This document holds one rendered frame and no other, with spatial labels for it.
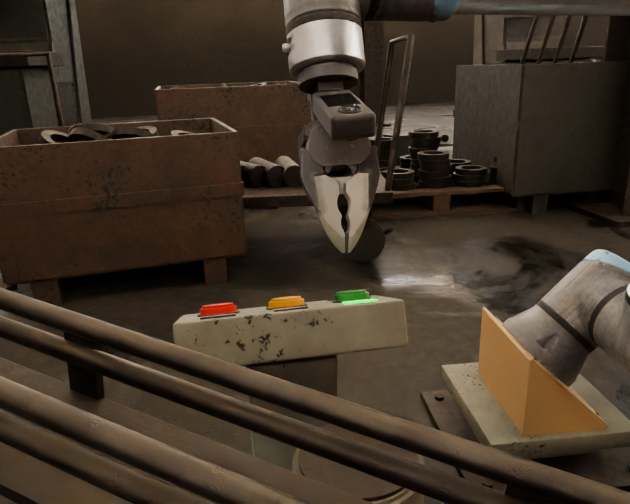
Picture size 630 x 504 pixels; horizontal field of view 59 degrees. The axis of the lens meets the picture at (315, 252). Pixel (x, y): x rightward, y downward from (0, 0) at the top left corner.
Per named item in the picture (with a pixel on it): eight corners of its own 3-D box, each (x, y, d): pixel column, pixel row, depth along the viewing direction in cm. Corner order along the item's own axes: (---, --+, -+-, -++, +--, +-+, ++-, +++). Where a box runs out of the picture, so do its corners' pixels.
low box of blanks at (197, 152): (224, 234, 302) (214, 109, 281) (250, 280, 236) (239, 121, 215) (37, 256, 277) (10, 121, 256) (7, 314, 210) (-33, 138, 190)
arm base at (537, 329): (489, 311, 130) (520, 281, 128) (535, 351, 138) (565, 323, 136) (533, 358, 113) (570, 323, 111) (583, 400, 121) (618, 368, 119)
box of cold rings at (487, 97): (606, 174, 420) (622, 51, 392) (705, 202, 333) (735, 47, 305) (449, 184, 404) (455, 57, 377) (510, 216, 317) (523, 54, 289)
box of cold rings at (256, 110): (294, 173, 468) (290, 79, 444) (317, 193, 391) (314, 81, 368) (168, 182, 447) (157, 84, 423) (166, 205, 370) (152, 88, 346)
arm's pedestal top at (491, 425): (440, 378, 144) (441, 364, 142) (559, 368, 146) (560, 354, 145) (489, 461, 114) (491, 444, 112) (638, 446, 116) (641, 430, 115)
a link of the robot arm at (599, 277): (563, 322, 134) (619, 269, 131) (613, 364, 119) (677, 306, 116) (529, 289, 127) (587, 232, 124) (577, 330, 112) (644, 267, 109)
